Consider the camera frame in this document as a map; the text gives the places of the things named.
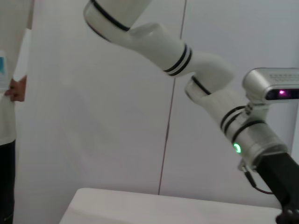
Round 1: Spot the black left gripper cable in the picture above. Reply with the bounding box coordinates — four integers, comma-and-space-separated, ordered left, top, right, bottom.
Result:
237, 160, 274, 195

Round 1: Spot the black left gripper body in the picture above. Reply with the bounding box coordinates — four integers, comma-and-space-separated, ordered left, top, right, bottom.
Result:
254, 150, 299, 224

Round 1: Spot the white card with blue print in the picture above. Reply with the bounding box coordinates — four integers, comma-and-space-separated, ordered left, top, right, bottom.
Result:
0, 50, 9, 91

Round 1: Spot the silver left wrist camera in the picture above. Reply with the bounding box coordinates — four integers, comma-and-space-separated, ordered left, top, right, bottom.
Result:
242, 67, 299, 110

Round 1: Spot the person in white shirt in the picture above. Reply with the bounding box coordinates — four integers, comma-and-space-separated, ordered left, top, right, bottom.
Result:
0, 0, 33, 224

